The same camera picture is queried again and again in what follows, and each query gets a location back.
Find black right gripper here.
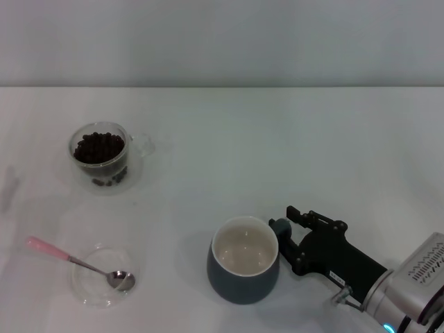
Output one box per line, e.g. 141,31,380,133
268,205,389,303

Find pink handled metal spoon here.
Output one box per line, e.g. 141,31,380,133
26,236,136,291

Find dark coffee beans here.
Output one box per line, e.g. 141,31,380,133
73,131,128,187

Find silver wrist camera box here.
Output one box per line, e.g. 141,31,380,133
391,232,444,325

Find dark grey ceramic mug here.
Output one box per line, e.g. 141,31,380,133
207,215,293,305

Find clear glass handled cup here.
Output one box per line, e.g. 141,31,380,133
67,121,156,182

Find empty clear glass saucer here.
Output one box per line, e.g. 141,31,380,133
70,244,142,309

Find thin grey cable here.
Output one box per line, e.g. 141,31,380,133
332,285,366,312

